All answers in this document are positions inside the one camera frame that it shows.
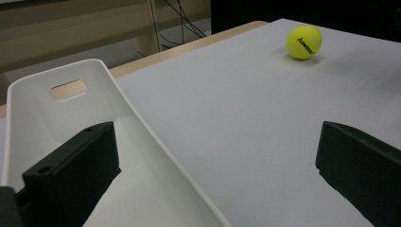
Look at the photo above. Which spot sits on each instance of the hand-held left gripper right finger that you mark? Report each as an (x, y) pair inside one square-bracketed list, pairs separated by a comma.
[(362, 170)]

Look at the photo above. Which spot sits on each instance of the yellow tennis ball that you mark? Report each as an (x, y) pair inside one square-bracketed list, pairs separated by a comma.
[(304, 42)]

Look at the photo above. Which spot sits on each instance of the white board sheet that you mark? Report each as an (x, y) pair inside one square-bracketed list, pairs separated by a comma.
[(236, 110)]

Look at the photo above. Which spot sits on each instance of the white plastic bin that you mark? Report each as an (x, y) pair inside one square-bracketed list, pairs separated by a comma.
[(151, 176)]

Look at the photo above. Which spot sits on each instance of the dark curtain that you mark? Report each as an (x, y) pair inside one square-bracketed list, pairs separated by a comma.
[(315, 12)]

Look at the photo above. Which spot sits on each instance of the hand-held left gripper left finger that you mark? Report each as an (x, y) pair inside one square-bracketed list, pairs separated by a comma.
[(72, 176)]

